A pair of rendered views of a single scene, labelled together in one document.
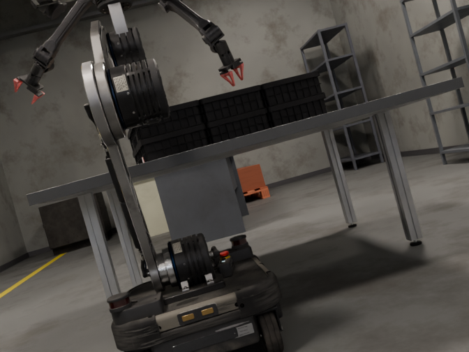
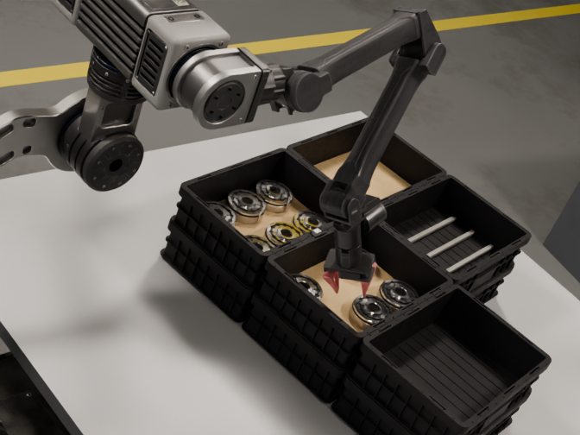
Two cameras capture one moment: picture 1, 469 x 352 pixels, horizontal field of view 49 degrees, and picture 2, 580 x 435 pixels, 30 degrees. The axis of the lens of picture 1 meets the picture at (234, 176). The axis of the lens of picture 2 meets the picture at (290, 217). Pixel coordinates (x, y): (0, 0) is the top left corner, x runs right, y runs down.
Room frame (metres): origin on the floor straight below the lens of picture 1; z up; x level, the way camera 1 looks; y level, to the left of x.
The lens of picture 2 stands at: (0.88, -1.32, 2.42)
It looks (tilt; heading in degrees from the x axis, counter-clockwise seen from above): 34 degrees down; 43
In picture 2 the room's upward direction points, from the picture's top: 22 degrees clockwise
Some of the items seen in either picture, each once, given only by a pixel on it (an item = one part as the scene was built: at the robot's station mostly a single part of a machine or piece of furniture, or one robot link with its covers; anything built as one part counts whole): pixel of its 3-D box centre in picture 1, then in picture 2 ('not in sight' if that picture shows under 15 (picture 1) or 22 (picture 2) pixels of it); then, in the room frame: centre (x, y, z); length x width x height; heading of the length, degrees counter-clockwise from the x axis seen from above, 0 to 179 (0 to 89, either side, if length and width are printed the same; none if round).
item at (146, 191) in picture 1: (156, 200); not in sight; (7.46, 1.17, 0.38); 2.22 x 0.73 x 0.76; 6
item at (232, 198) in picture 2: not in sight; (246, 202); (2.46, 0.33, 0.86); 0.10 x 0.10 x 0.01
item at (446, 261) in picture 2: not in sight; (444, 241); (2.94, 0.06, 0.87); 0.40 x 0.30 x 0.11; 14
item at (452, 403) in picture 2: (280, 98); (450, 368); (2.62, -0.33, 0.87); 0.40 x 0.30 x 0.11; 14
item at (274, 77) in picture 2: not in sight; (257, 83); (2.09, 0.02, 1.45); 0.09 x 0.08 x 0.12; 96
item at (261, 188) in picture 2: not in sight; (274, 192); (2.57, 0.35, 0.86); 0.10 x 0.10 x 0.01
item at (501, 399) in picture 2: (278, 88); (458, 353); (2.62, -0.33, 0.92); 0.40 x 0.30 x 0.02; 14
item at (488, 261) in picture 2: not in sight; (450, 226); (2.94, 0.06, 0.92); 0.40 x 0.30 x 0.02; 14
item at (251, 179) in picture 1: (225, 178); not in sight; (7.97, 0.15, 0.41); 1.43 x 1.00 x 0.83; 6
